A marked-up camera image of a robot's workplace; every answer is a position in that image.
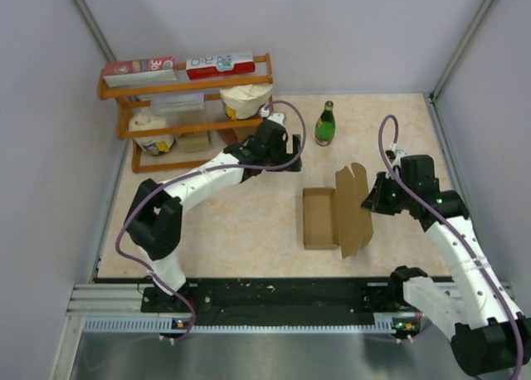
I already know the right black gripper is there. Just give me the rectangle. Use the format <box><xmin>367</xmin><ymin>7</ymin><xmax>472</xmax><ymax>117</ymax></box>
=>
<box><xmin>361</xmin><ymin>171</ymin><xmax>414</xmax><ymax>215</ymax></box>

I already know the brown cardboard box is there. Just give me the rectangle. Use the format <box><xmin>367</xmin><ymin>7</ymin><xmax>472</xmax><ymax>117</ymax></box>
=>
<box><xmin>302</xmin><ymin>163</ymin><xmax>374</xmax><ymax>259</ymax></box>

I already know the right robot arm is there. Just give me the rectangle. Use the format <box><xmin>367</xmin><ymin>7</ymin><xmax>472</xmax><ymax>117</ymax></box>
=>
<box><xmin>362</xmin><ymin>149</ymin><xmax>530</xmax><ymax>378</ymax></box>

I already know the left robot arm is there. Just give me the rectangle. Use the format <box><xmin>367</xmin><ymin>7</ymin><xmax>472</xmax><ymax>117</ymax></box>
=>
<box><xmin>124</xmin><ymin>120</ymin><xmax>304</xmax><ymax>311</ymax></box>

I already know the clear plastic box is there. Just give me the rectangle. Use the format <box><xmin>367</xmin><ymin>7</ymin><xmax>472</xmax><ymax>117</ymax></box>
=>
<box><xmin>149</xmin><ymin>93</ymin><xmax>205</xmax><ymax>114</ymax></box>

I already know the brown block on shelf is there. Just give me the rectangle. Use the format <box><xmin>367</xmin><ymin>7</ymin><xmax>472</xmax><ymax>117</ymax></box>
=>
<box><xmin>217</xmin><ymin>125</ymin><xmax>257</xmax><ymax>146</ymax></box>

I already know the white bag upper shelf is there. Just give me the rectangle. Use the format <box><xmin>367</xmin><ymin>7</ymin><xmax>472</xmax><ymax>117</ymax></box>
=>
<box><xmin>220</xmin><ymin>84</ymin><xmax>272</xmax><ymax>120</ymax></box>

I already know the white bag shelf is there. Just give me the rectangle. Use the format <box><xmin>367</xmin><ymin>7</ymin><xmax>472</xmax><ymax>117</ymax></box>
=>
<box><xmin>220</xmin><ymin>84</ymin><xmax>272</xmax><ymax>120</ymax></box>
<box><xmin>128</xmin><ymin>108</ymin><xmax>177</xmax><ymax>158</ymax></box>

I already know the green glass bottle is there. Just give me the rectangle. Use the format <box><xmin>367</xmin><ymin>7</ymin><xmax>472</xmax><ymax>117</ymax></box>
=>
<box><xmin>314</xmin><ymin>100</ymin><xmax>336</xmax><ymax>146</ymax></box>

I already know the tan block on shelf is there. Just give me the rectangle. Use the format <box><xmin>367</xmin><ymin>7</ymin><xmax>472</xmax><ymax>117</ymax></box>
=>
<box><xmin>176</xmin><ymin>131</ymin><xmax>211</xmax><ymax>153</ymax></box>

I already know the red white carton right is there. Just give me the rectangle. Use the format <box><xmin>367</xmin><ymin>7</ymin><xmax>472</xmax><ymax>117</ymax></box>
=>
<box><xmin>185</xmin><ymin>51</ymin><xmax>256</xmax><ymax>80</ymax></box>

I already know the red white carton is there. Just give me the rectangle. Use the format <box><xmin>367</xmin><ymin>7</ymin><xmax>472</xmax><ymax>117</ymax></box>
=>
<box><xmin>185</xmin><ymin>51</ymin><xmax>256</xmax><ymax>80</ymax></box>
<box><xmin>102</xmin><ymin>56</ymin><xmax>177</xmax><ymax>87</ymax></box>

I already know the orange wooden shelf rack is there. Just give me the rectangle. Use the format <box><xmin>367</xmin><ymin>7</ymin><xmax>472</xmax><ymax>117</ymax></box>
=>
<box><xmin>97</xmin><ymin>54</ymin><xmax>273</xmax><ymax>173</ymax></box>

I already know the white bag lower shelf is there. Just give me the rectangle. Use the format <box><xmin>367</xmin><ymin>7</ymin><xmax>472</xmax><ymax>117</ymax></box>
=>
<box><xmin>128</xmin><ymin>108</ymin><xmax>177</xmax><ymax>158</ymax></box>

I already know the red white carton left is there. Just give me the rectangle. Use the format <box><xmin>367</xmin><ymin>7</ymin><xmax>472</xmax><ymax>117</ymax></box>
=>
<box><xmin>102</xmin><ymin>56</ymin><xmax>177</xmax><ymax>87</ymax></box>

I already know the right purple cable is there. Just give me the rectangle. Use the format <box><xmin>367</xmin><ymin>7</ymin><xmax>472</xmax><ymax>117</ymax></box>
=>
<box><xmin>379</xmin><ymin>114</ymin><xmax>524</xmax><ymax>380</ymax></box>

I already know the purple cable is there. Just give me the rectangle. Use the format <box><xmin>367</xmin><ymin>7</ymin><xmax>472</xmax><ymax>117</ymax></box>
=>
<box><xmin>114</xmin><ymin>100</ymin><xmax>308</xmax><ymax>343</ymax></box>
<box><xmin>379</xmin><ymin>114</ymin><xmax>524</xmax><ymax>380</ymax></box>

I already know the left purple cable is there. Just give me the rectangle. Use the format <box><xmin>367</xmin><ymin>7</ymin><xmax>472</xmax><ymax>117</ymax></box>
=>
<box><xmin>114</xmin><ymin>100</ymin><xmax>308</xmax><ymax>343</ymax></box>

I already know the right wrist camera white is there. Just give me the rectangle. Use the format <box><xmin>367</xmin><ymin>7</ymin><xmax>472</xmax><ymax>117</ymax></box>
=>
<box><xmin>385</xmin><ymin>143</ymin><xmax>409</xmax><ymax>179</ymax></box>

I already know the grey slotted cable duct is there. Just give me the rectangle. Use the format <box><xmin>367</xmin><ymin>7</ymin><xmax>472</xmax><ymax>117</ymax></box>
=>
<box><xmin>83</xmin><ymin>316</ymin><xmax>419</xmax><ymax>335</ymax></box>

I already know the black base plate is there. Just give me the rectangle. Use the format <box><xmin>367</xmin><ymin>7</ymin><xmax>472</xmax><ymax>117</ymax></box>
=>
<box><xmin>140</xmin><ymin>277</ymin><xmax>427</xmax><ymax>327</ymax></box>

